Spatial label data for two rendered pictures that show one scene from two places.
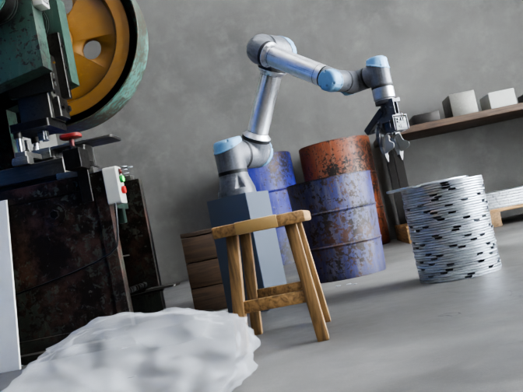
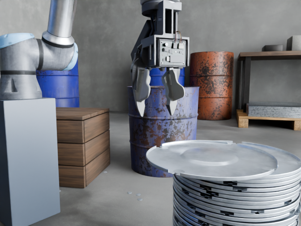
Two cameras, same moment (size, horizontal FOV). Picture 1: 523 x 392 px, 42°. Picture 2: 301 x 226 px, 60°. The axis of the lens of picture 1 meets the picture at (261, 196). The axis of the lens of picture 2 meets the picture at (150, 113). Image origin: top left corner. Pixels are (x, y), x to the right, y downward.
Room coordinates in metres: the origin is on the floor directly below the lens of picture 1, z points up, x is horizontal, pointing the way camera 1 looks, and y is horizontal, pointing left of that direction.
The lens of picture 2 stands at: (1.84, -0.57, 0.51)
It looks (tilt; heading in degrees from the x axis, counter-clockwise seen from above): 7 degrees down; 12
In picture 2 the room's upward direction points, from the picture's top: straight up
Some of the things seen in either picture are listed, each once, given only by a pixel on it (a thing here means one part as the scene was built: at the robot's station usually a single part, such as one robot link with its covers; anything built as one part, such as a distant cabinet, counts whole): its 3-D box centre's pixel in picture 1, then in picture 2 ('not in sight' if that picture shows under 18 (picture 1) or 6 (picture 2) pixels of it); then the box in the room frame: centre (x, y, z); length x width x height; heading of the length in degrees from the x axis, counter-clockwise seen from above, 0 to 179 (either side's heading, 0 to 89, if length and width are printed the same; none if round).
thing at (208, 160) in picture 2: (426, 184); (208, 155); (2.44, -0.59, 0.34); 0.29 x 0.29 x 0.01
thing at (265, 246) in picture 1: (248, 252); (23, 157); (2.68, 0.09, 0.23); 0.18 x 0.18 x 0.45; 61
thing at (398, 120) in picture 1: (390, 117); (161, 38); (2.35, -0.49, 0.59); 0.09 x 0.08 x 0.12; 35
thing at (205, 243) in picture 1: (234, 263); (64, 141); (3.13, 0.18, 0.18); 0.40 x 0.38 x 0.35; 91
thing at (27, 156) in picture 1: (27, 152); not in sight; (2.55, 0.83, 0.76); 0.17 x 0.06 x 0.10; 176
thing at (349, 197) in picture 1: (338, 227); (162, 127); (3.35, -0.34, 0.24); 0.42 x 0.42 x 0.48
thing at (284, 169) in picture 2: (440, 184); (233, 155); (2.48, -0.65, 0.33); 0.29 x 0.29 x 0.01
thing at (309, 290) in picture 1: (275, 278); not in sight; (1.89, 0.01, 0.16); 0.34 x 0.24 x 0.34; 174
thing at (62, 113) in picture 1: (42, 86); not in sight; (2.72, 0.78, 1.04); 0.17 x 0.15 x 0.30; 86
